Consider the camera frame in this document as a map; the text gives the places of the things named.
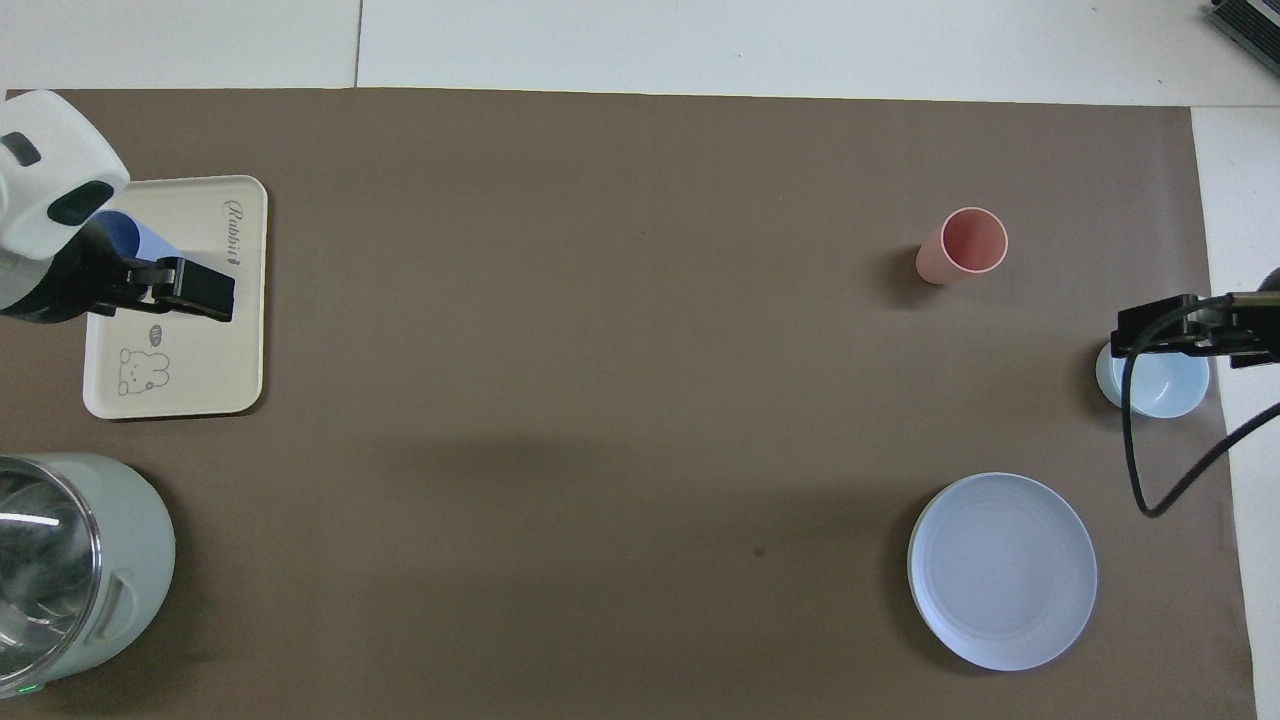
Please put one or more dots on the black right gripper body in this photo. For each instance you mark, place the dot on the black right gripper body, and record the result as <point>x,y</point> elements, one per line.
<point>1255,330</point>

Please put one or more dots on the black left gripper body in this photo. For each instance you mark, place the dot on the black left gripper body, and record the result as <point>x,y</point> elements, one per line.
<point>85,280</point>

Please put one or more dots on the blue ribbed cup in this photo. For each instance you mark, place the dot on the blue ribbed cup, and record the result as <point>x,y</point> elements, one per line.
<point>145,240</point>

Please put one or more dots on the pink cup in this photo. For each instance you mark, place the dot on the pink cup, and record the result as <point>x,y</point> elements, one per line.
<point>965,245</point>

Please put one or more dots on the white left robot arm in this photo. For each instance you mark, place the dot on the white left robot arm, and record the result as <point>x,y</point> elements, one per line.
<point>50,170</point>

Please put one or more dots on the cream rabbit print tray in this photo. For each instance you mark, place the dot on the cream rabbit print tray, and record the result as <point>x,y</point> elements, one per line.
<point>200,370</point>

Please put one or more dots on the light blue bowl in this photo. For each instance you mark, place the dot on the light blue bowl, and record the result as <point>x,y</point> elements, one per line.
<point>1165,385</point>

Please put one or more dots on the pale green cooking pot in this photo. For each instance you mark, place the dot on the pale green cooking pot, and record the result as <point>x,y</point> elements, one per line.
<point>135,560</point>

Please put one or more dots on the glass pot lid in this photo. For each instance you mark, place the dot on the glass pot lid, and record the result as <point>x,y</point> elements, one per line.
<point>45,570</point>

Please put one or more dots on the pale blue plate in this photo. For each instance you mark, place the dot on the pale blue plate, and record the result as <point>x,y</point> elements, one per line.
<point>1002,572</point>

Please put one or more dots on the dark grey device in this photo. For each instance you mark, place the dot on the dark grey device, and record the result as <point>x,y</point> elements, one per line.
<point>1250,20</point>

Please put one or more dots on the brown table mat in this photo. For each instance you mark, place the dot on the brown table mat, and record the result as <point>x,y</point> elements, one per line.
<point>620,400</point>

